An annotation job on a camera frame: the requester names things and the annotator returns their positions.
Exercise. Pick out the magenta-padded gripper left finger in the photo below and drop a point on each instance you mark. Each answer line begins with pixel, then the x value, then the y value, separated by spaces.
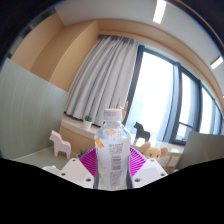
pixel 76 173

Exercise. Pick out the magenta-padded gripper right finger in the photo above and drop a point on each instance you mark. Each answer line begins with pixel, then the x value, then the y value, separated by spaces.
pixel 150 171

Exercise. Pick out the clear plastic water bottle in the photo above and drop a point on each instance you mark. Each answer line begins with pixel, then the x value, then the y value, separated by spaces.
pixel 112 150

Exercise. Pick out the beige plush mouse toy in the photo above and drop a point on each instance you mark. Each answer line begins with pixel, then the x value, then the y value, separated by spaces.
pixel 153 151

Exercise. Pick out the small potted plant white pot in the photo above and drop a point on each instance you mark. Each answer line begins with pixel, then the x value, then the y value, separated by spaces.
pixel 81 153
pixel 87 124

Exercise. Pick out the pink horse figurine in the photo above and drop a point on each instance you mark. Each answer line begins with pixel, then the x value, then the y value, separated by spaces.
pixel 60 145

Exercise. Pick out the black horse figurine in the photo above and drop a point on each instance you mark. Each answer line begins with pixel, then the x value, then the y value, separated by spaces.
pixel 141 133

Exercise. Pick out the grey-green desk partition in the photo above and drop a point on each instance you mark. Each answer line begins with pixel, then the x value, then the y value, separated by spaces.
pixel 203 150
pixel 30 116

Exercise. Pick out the dark-framed window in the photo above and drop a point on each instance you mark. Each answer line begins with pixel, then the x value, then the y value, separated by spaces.
pixel 156 93

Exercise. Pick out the white pleated curtain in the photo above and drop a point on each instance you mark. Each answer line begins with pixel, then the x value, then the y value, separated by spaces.
pixel 103 83

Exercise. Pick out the ceiling strip lights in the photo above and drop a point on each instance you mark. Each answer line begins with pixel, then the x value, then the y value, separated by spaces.
pixel 159 11

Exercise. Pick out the white wall socket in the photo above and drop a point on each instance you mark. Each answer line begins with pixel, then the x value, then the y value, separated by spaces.
pixel 164 161
pixel 174 161

